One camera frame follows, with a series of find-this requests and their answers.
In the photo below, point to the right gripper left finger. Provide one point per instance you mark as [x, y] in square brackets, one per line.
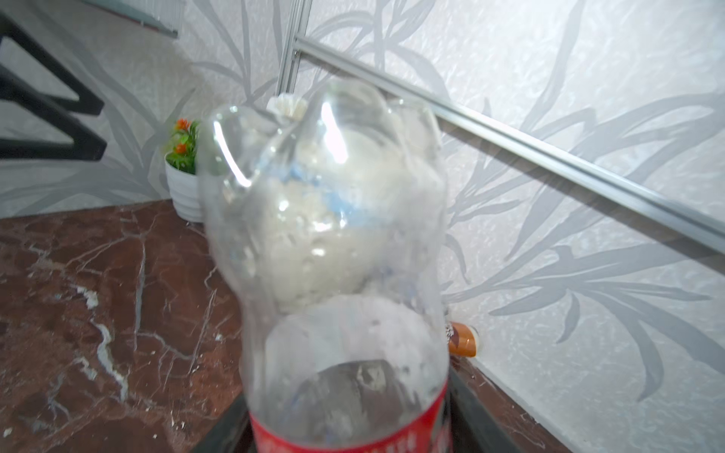
[232, 433]

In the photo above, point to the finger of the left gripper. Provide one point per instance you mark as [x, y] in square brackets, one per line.
[58, 112]
[51, 73]

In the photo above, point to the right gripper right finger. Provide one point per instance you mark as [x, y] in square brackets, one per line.
[473, 429]

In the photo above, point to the red label clear bottle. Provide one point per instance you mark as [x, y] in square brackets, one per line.
[328, 228]

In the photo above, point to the small potted artificial plant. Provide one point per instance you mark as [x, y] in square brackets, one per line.
[180, 170]

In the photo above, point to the brown tea bottle by wall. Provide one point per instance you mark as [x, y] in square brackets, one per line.
[463, 340]

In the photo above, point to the clear acrylic wall shelf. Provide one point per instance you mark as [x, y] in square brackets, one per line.
[162, 16]

